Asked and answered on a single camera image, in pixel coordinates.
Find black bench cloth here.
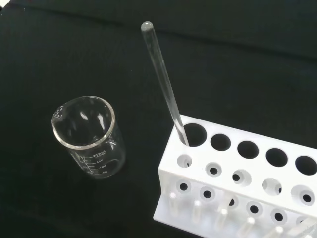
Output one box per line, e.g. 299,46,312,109
0,0,317,238

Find white test tube rack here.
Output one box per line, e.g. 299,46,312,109
153,114,317,238

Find clear glass beaker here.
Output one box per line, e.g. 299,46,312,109
51,95,126,179

